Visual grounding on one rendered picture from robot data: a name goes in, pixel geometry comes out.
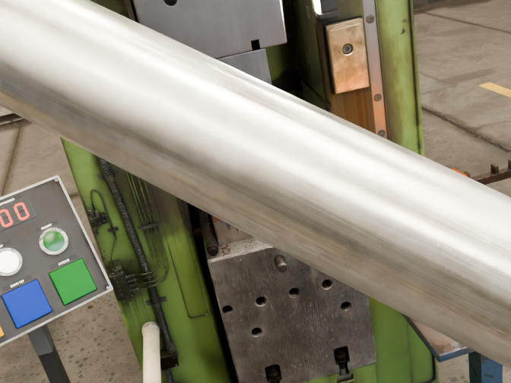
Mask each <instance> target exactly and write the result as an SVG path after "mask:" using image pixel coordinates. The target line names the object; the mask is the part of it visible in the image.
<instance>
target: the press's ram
mask: <svg viewBox="0 0 511 383"><path fill-rule="evenodd" d="M132 1H133V4H134V7H135V12H136V15H137V19H138V23H139V24H141V25H143V26H145V27H148V28H150V29H152V30H154V31H156V32H158V33H161V34H163V35H164V36H167V37H169V38H171V39H173V40H175V41H177V42H179V43H182V44H184V45H186V46H188V47H190V48H192V49H195V50H197V51H199V52H201V53H203V54H205V55H208V56H210V57H212V58H213V59H219V58H223V57H226V56H229V55H236V54H240V53H243V52H249V51H252V45H251V41H252V40H253V41H254V43H255V44H256V45H257V46H258V47H259V48H260V49H263V48H266V47H270V46H276V45H280V44H284V43H286V42H287V36H286V30H285V26H284V17H283V11H282V7H281V0H132Z"/></svg>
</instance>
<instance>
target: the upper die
mask: <svg viewBox="0 0 511 383"><path fill-rule="evenodd" d="M251 45H252V51H249V52H243V53H240V54H236V55H229V56H226V57H223V58H219V59H216V60H218V61H220V62H223V63H224V64H226V65H229V66H231V67H233V68H235V69H237V70H239V71H242V72H244V73H246V74H248V75H250V76H252V77H254V78H257V79H259V80H260V81H263V82H265V83H267V84H270V85H271V76H270V72H269V67H268V60H267V55H266V50H265V48H263V49H260V48H259V47H258V46H257V45H256V44H255V43H254V41H253V40H252V41H251Z"/></svg>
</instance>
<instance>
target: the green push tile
mask: <svg viewBox="0 0 511 383"><path fill-rule="evenodd" d="M49 276H50V278H51V281H52V283H53V285H54V287H55V288H56V291H57V293H58V294H59V297H60V299H61V301H62V304H63V305H67V304H69V303H70V302H73V301H75V300H76V299H79V298H81V297H82V296H85V295H87V294H88V293H91V292H93V291H94V290H96V289H97V287H96V285H95V283H94V281H93V279H92V277H91V275H90V273H89V270H88V269H87V266H86V264H85V263H84V260H83V258H80V259H78V260H77V261H74V262H72V263H70V264H67V265H66V266H64V267H61V268H59V269H57V270H55V271H53V272H51V273H49Z"/></svg>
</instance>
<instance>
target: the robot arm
mask: <svg viewBox="0 0 511 383"><path fill-rule="evenodd" d="M0 106H2V107H4V108H5V109H7V110H9V111H11V112H13V113H15V114H17V115H19V116H21V117H23V118H25V119H27V120H28V121H30V122H32V123H34V124H36V125H38V126H40V127H42V128H44V129H46V130H48V131H50V132H52V133H53V134H55V135H58V136H59V137H61V138H64V139H65V140H67V141H70V142H71V143H73V144H75V145H77V146H79V147H81V148H83V149H85V150H87V151H89V152H91V153H93V154H95V155H96V156H98V157H100V158H102V159H104V160H106V161H108V162H110V163H112V164H114V165H116V166H118V167H119V168H121V169H124V170H125V171H127V172H129V173H131V174H133V175H135V176H137V177H139V178H141V179H143V180H145V181H146V182H149V183H151V184H152V185H155V186H157V187H158V188H161V189H163V190H164V191H166V192H168V193H170V194H172V195H174V196H176V197H178V198H180V199H182V200H184V201H186V202H187V203H189V204H191V205H193V206H195V207H197V208H199V209H201V210H203V211H205V212H207V213H209V214H210V215H212V216H214V217H216V218H218V219H220V220H222V221H224V222H226V223H229V224H230V225H232V226H234V227H236V228H237V229H240V230H242V231H243V232H245V233H248V234H250V235H251V236H254V237H255V238H257V239H259V240H261V241H263V242H265V243H267V244H269V245H271V246H273V247H275V248H276V249H278V250H280V251H282V252H284V253H286V254H288V255H290V256H292V257H294V258H296V259H298V260H300V261H302V262H303V263H305V264H308V265H309V266H311V267H314V268H315V269H317V270H319V271H321V272H323V273H324V274H327V275H329V276H330V277H333V278H335V279H336V280H339V281H341V282H342V283H345V284H346V285H348V286H350V287H352V288H354V289H356V290H358V291H360V292H362V293H364V294H366V295H368V296H369V297H371V298H373V299H375V300H377V301H379V302H381V303H383V304H385V305H387V306H389V307H391V308H392V309H394V310H396V311H398V312H400V313H402V314H404V315H407V316H408V317H410V318H413V319H414V320H415V321H418V322H420V323H421V324H424V325H426V326H428V327H429V328H432V329H434V330H435V331H437V332H439V333H441V334H443V335H445V336H447V337H449V338H451V339H453V340H455V341H457V342H459V343H460V344H462V345H464V346H466V347H468V348H470V349H472V350H474V351H476V352H478V353H480V354H481V355H483V356H486V357H487V358H489V359H492V360H493V361H495V362H498V363H499V364H501V365H503V366H505V367H507V368H508V369H511V197H509V196H507V195H505V194H502V193H500V192H498V191H496V190H494V189H492V188H489V187H487V186H486V185H483V184H481V183H480V182H476V181H475V180H473V179H470V178H468V177H466V176H464V175H462V174H460V173H458V172H456V171H453V170H451V169H449V168H447V167H445V166H442V165H440V164H438V163H436V162H434V161H432V160H429V159H427V158H426V157H423V156H421V155H419V154H416V153H415V152H413V151H411V150H409V149H406V148H404V147H402V146H400V145H398V144H395V143H393V142H391V141H389V140H387V139H385V138H382V137H380V136H379V135H376V134H374V133H372V132H370V131H367V130H366V129H364V128H361V127H359V126H357V125H355V124H353V123H351V122H348V121H346V120H344V119H342V118H340V117H338V116H335V115H333V114H331V113H330V112H327V111H325V110H323V109H320V108H319V107H317V106H314V105H312V104H310V103H308V102H306V101H304V100H301V99H299V98H297V97H295V96H293V95H291V94H289V93H286V92H284V91H282V90H280V89H278V88H276V87H273V86H271V85H270V84H267V83H265V82H263V81H260V80H259V79H257V78H254V77H252V76H250V75H248V74H246V73H244V72H242V71H239V70H237V69H235V68H233V67H231V66H229V65H226V64H224V63H223V62H220V61H218V60H216V59H213V58H212V57H210V56H208V55H205V54H203V53H201V52H199V51H197V50H195V49H192V48H190V47H188V46H186V45H184V44H182V43H179V42H177V41H175V40H173V39H171V38H169V37H167V36H164V35H163V34H161V33H158V32H156V31H154V30H152V29H150V28H148V27H145V26H143V25H141V24H139V23H137V22H134V21H132V20H130V19H128V18H127V17H124V16H122V15H120V14H117V13H116V12H114V11H111V10H109V9H107V8H105V7H103V6H101V5H98V4H96V3H94V2H92V1H90V0H0Z"/></svg>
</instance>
